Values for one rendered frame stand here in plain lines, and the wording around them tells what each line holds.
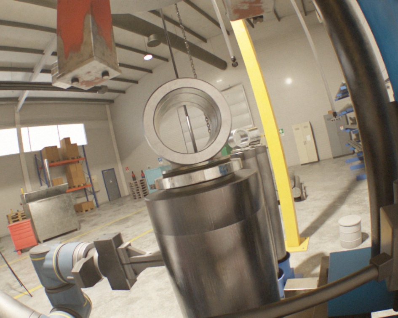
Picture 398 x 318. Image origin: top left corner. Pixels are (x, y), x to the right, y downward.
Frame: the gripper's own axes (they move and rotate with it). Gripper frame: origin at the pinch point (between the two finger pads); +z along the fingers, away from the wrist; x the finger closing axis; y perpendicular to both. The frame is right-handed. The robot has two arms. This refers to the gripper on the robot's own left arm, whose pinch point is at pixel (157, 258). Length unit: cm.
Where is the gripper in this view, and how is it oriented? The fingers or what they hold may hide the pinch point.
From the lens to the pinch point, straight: 50.5
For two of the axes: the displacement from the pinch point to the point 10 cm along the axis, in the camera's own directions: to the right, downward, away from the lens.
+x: 2.4, 9.7, 0.1
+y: 1.6, -0.5, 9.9
